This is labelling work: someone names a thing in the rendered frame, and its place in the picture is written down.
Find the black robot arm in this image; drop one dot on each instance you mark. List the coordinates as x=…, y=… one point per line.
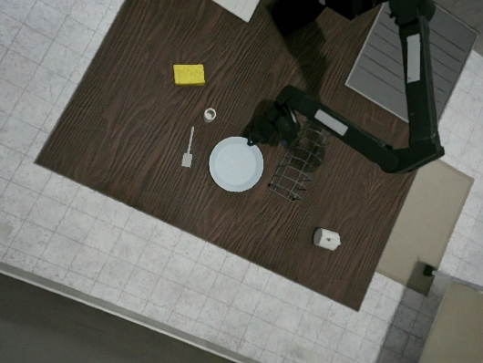
x=412, y=19

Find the white ribbed draining mat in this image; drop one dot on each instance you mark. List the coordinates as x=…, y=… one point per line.
x=241, y=8

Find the grey cup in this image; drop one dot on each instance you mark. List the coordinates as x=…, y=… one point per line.
x=209, y=115

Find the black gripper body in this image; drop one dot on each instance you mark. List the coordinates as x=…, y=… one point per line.
x=259, y=125

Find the yellow sponge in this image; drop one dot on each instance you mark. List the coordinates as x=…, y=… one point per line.
x=186, y=75

